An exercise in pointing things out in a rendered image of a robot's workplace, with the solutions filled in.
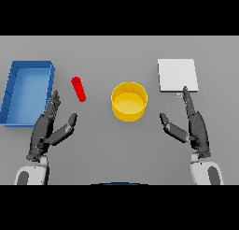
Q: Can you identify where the blue tray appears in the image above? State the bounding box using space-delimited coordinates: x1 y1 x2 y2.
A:
0 60 56 128

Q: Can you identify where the red beaker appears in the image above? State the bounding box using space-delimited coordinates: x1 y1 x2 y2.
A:
70 76 87 103

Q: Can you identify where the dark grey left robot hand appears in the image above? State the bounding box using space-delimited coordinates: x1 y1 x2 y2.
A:
25 90 78 163

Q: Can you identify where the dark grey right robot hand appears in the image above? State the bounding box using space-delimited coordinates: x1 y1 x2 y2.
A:
159 85 212 159

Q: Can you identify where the pale square measuring scale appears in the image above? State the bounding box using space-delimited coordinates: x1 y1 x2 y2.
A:
157 58 200 98

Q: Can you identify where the yellow bowl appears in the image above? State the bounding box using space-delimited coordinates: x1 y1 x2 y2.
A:
110 81 148 122

